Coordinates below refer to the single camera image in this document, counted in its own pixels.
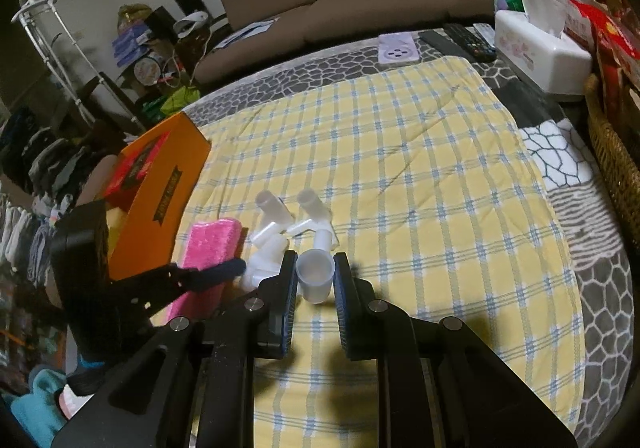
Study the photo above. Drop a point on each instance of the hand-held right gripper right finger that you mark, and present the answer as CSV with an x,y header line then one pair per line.
x,y
342,310

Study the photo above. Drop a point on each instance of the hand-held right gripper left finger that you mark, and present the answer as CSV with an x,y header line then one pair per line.
x,y
286,300

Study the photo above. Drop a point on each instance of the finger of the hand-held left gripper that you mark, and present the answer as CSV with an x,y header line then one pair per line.
x,y
220,274

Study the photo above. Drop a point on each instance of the pink sponge cloth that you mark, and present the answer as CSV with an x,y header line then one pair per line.
x,y
205,243

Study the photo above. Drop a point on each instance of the small white translucent cup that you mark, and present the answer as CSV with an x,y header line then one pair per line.
x,y
315,278

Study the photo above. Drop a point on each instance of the white plastic pipe fittings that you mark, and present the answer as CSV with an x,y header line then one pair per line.
x,y
272,213

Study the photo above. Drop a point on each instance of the red box with black label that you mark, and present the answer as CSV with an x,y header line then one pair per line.
x,y
132,168

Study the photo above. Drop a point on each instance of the orange cardboard box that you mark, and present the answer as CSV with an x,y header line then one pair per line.
x,y
165,188

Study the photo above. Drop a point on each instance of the brown cushioned seat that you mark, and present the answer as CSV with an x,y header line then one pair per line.
x,y
100,178

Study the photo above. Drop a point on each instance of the pile of clothes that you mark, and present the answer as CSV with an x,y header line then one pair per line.
x,y
45,168

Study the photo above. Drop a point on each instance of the yellow plaid blanket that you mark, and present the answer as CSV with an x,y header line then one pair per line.
x,y
400,153

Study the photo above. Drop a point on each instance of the green bag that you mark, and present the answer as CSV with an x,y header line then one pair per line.
x,y
172,103

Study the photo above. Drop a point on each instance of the teal fluffy cloth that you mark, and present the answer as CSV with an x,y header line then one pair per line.
x,y
30,413

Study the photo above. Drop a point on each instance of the round tin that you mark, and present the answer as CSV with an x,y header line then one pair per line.
x,y
148,72

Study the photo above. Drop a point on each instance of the stack of blue boxes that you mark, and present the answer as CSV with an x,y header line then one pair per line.
x,y
131,43

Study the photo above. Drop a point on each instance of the yellow wrapped package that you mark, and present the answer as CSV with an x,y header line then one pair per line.
x,y
134,14

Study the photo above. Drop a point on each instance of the white papers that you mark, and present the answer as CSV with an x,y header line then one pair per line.
x,y
245,33

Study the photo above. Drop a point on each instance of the white metal stand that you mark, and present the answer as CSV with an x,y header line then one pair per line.
x,y
33,4

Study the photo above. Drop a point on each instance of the white curved device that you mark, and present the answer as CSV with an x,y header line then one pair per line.
x,y
192,22

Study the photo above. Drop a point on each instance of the grey stone-pattern blanket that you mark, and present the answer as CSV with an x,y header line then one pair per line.
x,y
600,303

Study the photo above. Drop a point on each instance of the purple white power strip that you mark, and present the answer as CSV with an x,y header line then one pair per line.
x,y
397,48

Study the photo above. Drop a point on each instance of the black speaker box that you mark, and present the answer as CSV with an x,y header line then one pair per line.
x,y
186,1

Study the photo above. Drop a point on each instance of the black remote control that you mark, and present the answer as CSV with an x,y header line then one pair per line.
x,y
442,46
472,44

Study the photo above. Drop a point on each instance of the brown sofa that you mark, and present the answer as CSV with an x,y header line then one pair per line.
x,y
360,13

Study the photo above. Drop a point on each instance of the wicker basket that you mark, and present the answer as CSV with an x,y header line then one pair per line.
x,y
615,163

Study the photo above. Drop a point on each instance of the white remote control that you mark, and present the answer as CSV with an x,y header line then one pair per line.
x,y
484,31

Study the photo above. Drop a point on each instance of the white floral tissue box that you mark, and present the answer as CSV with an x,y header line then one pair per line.
x,y
540,58

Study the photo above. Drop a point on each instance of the white tissue sheet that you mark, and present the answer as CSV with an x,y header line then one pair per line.
x,y
542,8

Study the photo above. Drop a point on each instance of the red gift bag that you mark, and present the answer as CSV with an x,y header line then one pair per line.
x,y
615,38

